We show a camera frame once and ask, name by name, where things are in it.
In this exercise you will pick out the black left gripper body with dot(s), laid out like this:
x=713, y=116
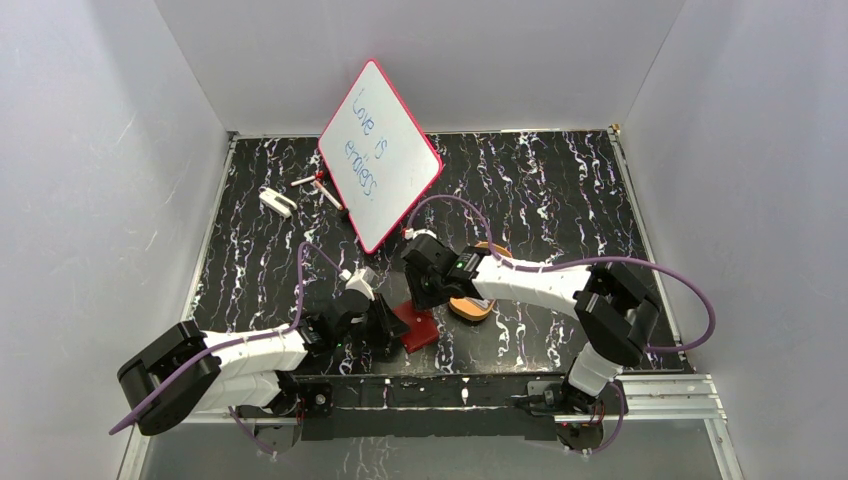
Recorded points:
x=381, y=321

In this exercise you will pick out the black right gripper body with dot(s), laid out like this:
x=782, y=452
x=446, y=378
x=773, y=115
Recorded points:
x=426, y=291

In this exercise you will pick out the red leather card holder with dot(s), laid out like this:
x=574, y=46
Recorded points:
x=422, y=327

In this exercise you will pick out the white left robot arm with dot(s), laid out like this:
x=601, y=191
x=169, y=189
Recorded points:
x=187, y=370

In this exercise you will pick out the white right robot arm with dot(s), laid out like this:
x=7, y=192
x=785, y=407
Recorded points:
x=616, y=311

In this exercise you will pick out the orange oval tray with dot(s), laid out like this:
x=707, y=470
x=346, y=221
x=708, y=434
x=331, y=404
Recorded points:
x=462, y=308

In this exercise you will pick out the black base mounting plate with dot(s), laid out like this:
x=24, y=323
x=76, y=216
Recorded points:
x=445, y=405

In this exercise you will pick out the pink framed whiteboard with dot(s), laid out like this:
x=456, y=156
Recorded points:
x=378, y=157

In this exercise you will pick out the white whiteboard eraser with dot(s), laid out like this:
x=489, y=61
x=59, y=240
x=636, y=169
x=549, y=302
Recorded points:
x=277, y=202

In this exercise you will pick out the red capped marker pen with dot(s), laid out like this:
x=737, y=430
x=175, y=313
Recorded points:
x=319, y=175

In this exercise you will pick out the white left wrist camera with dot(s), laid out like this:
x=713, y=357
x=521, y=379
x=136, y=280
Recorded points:
x=360, y=281

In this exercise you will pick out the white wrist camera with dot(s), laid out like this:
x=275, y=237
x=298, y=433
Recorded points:
x=410, y=234
x=360, y=281

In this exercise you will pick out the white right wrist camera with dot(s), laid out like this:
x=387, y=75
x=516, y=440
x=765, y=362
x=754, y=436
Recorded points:
x=410, y=234

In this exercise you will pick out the aluminium rail frame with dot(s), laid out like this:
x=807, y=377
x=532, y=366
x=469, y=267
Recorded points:
x=561, y=199

